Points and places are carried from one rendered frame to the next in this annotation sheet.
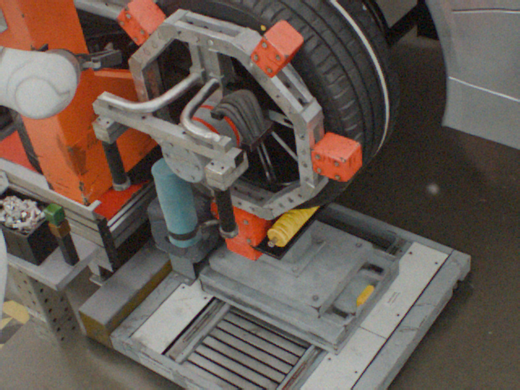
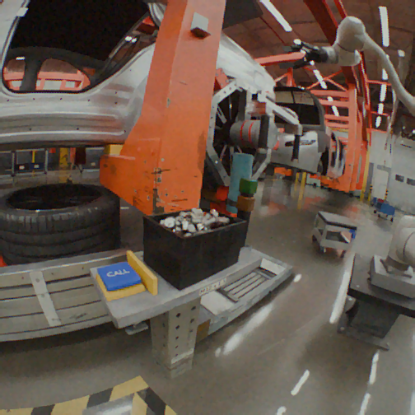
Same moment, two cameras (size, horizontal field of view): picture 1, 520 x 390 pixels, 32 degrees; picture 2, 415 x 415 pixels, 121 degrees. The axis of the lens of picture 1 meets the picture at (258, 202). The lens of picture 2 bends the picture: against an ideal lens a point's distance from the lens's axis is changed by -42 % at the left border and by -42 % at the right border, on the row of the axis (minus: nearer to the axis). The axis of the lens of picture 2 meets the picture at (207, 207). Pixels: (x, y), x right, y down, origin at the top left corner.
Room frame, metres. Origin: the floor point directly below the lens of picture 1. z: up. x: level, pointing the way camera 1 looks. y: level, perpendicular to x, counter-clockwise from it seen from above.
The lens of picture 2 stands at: (1.87, 1.09, 0.70)
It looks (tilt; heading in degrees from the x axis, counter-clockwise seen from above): 14 degrees down; 273
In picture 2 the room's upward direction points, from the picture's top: 7 degrees clockwise
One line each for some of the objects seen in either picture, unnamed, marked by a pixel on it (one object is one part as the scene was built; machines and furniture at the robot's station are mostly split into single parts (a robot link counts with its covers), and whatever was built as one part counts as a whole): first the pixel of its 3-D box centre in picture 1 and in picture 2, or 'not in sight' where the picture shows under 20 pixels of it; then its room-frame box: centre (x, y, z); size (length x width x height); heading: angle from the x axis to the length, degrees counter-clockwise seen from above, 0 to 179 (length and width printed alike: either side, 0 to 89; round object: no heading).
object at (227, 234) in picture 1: (225, 208); (296, 147); (1.51, 0.08, 0.83); 0.04 x 0.04 x 0.16
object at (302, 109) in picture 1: (226, 119); (242, 133); (1.80, 0.04, 0.85); 0.54 x 0.07 x 0.54; 48
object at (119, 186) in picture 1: (114, 161); (263, 132); (1.74, 0.33, 0.83); 0.04 x 0.04 x 0.16
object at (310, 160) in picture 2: not in sight; (310, 146); (-0.49, -4.36, 1.49); 4.95 x 1.86 x 1.59; 48
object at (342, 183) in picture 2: not in sight; (341, 132); (-0.59, -2.81, 1.75); 0.68 x 0.16 x 2.45; 138
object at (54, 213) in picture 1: (54, 213); (248, 185); (1.80, 0.53, 0.64); 0.04 x 0.04 x 0.04; 48
